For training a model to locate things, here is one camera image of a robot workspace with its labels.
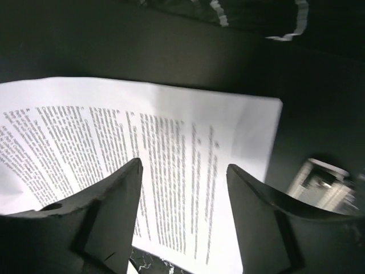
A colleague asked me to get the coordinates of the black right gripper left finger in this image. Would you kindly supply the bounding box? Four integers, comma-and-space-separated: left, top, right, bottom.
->
1, 158, 143, 273

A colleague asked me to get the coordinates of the black marble pattern mat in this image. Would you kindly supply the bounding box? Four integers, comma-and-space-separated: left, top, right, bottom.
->
125, 0, 365, 274

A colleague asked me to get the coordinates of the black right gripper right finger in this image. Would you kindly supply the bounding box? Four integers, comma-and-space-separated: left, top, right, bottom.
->
226, 164, 364, 273

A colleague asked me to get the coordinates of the printed paper sheet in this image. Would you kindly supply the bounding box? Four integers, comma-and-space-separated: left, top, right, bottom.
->
1, 78, 282, 273

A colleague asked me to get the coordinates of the black clipboard folder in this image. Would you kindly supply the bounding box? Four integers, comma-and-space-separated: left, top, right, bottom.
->
1, 1, 364, 191

